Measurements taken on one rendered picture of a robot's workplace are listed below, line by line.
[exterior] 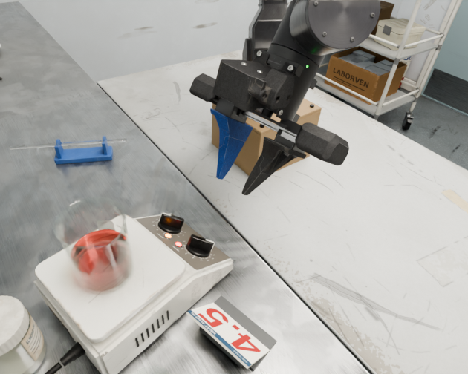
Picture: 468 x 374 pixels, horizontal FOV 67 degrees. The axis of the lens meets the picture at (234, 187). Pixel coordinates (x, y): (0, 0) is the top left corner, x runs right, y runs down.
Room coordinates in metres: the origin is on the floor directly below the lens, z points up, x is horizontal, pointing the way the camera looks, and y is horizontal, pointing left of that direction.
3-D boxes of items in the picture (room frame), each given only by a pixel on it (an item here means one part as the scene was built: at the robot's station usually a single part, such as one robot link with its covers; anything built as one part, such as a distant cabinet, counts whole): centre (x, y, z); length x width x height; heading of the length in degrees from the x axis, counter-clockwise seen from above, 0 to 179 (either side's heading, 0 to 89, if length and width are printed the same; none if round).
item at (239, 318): (0.20, -0.01, 0.92); 0.09 x 0.06 x 0.04; 52
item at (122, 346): (0.24, 0.11, 0.94); 0.22 x 0.13 x 0.08; 141
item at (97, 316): (0.22, 0.13, 0.98); 0.12 x 0.12 x 0.01; 51
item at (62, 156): (0.52, 0.28, 0.92); 0.10 x 0.03 x 0.04; 105
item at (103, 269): (0.22, 0.13, 1.03); 0.07 x 0.06 x 0.08; 48
